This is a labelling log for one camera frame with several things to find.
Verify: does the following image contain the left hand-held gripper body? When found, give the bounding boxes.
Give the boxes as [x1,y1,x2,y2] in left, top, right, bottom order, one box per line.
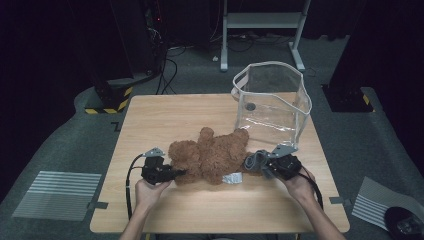
[140,147,173,186]

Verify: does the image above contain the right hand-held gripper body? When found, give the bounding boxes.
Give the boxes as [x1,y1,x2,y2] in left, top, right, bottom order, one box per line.
[266,143,303,181]

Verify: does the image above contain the brown teddy bear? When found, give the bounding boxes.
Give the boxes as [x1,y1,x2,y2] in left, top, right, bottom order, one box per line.
[167,126,265,186]

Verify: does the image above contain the clear plastic bag white trim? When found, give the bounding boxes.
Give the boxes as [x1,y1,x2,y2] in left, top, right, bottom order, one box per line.
[230,60,314,151]

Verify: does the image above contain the person's left hand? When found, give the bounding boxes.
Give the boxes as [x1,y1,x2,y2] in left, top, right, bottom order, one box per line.
[134,178,173,212]

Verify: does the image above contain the person's right hand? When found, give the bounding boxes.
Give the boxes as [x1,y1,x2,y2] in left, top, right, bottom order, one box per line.
[283,166,317,205]

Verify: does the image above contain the grey tape piece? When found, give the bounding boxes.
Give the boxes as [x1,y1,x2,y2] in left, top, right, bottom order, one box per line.
[86,201,110,211]
[328,196,353,206]

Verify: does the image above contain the black base with yellow stripes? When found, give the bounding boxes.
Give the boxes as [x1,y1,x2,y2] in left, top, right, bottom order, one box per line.
[83,78,134,115]

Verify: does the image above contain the black base with yellow mark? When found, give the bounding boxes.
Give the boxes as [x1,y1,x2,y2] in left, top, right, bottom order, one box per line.
[321,83,376,114]

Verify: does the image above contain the curled grey striped sheet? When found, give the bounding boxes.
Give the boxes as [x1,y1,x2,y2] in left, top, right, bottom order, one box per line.
[351,175,424,232]

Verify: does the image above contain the large grey striped sheet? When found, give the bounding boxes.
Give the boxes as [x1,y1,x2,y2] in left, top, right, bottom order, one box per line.
[11,170,103,223]

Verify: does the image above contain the dark round object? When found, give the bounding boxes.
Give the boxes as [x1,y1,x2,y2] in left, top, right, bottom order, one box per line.
[383,206,424,240]

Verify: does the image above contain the black equipment rack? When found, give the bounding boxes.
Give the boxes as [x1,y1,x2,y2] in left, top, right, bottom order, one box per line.
[141,0,170,76]

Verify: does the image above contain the left hand-held gripper black cable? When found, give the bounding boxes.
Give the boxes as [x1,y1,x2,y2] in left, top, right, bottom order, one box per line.
[125,153,146,222]

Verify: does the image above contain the hand-held gripper black cable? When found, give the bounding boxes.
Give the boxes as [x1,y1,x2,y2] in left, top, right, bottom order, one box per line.
[298,166,325,212]
[125,153,146,222]

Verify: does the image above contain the right hand-held gripper black cable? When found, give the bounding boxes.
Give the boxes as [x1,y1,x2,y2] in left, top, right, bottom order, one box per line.
[298,166,325,212]

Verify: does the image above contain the black hanging cable bundle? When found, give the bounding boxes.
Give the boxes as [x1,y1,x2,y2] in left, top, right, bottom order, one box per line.
[153,26,180,96]

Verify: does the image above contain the black floor cables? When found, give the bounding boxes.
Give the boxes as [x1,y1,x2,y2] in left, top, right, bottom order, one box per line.
[168,31,303,56]

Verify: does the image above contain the white metal stand frame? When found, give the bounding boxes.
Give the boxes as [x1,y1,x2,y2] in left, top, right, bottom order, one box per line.
[219,0,313,73]

